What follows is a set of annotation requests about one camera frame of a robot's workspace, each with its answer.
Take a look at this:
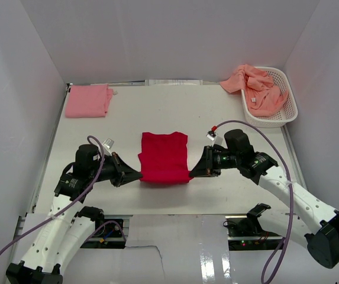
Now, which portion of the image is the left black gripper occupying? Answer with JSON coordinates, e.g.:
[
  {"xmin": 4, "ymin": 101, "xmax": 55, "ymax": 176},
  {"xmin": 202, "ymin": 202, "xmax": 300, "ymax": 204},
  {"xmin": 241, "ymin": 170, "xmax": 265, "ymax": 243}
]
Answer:
[{"xmin": 90, "ymin": 151, "xmax": 143, "ymax": 186}]

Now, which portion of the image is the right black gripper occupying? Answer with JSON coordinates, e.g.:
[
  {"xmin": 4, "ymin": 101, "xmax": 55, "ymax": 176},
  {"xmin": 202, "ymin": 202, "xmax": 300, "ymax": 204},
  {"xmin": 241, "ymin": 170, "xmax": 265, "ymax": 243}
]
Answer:
[{"xmin": 189, "ymin": 146, "xmax": 240, "ymax": 178}]

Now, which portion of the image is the red t shirt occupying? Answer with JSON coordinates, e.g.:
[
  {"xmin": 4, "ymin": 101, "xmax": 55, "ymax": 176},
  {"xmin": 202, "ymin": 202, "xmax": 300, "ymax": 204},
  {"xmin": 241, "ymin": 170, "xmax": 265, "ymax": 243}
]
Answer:
[{"xmin": 138, "ymin": 131, "xmax": 191, "ymax": 185}]

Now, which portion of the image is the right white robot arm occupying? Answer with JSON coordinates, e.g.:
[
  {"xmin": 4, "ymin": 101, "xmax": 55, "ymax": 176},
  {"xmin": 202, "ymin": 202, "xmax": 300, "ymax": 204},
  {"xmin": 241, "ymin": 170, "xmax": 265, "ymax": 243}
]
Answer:
[{"xmin": 189, "ymin": 129, "xmax": 339, "ymax": 269}]

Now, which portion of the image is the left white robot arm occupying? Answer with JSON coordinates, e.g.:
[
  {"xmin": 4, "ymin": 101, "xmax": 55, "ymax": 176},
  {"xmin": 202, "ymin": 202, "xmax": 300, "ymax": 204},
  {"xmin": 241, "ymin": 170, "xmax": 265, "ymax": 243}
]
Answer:
[{"xmin": 6, "ymin": 139, "xmax": 142, "ymax": 283}]

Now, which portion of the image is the salmon t shirt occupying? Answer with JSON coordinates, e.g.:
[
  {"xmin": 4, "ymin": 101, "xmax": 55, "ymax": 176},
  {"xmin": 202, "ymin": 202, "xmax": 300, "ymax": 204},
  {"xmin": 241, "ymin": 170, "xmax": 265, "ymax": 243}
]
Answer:
[{"xmin": 219, "ymin": 64, "xmax": 289, "ymax": 117}]

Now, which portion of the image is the white plastic basket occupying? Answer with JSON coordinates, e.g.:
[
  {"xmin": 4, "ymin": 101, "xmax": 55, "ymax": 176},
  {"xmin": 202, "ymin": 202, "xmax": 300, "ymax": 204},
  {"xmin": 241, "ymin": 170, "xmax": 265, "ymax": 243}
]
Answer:
[{"xmin": 241, "ymin": 66, "xmax": 298, "ymax": 128}]

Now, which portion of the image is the folded pink t shirt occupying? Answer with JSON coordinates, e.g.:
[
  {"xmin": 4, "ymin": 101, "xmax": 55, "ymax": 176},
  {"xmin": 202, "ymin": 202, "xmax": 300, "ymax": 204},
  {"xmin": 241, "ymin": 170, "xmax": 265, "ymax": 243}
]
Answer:
[{"xmin": 64, "ymin": 85, "xmax": 114, "ymax": 118}]

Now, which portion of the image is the white paper sheet rear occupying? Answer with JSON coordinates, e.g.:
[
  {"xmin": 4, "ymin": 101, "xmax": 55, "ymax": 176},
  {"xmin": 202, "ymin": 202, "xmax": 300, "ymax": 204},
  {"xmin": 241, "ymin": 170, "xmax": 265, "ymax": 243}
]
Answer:
[{"xmin": 144, "ymin": 79, "xmax": 203, "ymax": 86}]

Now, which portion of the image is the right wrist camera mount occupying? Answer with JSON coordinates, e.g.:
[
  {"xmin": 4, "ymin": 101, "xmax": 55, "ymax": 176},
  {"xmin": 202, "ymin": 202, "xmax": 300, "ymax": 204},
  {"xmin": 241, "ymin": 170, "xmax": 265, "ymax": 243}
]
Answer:
[{"xmin": 206, "ymin": 126, "xmax": 223, "ymax": 146}]

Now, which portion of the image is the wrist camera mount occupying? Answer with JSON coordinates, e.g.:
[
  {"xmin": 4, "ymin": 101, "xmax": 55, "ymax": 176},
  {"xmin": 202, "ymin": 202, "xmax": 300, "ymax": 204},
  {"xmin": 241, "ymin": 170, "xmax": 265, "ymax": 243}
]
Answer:
[
  {"xmin": 102, "ymin": 138, "xmax": 114, "ymax": 156},
  {"xmin": 206, "ymin": 126, "xmax": 223, "ymax": 146}
]

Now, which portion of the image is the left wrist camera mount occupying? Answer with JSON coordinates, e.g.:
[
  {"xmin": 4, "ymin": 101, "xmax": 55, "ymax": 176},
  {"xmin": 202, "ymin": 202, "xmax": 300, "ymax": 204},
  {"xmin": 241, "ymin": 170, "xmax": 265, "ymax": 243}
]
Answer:
[{"xmin": 102, "ymin": 138, "xmax": 114, "ymax": 156}]

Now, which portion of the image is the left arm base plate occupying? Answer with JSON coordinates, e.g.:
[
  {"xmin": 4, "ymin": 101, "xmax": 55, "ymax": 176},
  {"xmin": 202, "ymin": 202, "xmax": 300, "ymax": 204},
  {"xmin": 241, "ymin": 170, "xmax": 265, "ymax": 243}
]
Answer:
[{"xmin": 81, "ymin": 218, "xmax": 128, "ymax": 249}]

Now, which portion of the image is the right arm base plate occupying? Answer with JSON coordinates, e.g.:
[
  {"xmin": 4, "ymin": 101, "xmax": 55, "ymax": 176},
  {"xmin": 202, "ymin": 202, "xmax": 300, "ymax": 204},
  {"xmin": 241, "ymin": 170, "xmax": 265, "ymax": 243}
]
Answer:
[{"xmin": 222, "ymin": 204, "xmax": 282, "ymax": 251}]

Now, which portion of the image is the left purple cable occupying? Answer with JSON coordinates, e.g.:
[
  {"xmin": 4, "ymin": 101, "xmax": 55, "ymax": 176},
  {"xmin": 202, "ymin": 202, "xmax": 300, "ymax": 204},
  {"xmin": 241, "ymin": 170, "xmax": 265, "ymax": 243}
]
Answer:
[{"xmin": 0, "ymin": 135, "xmax": 127, "ymax": 284}]

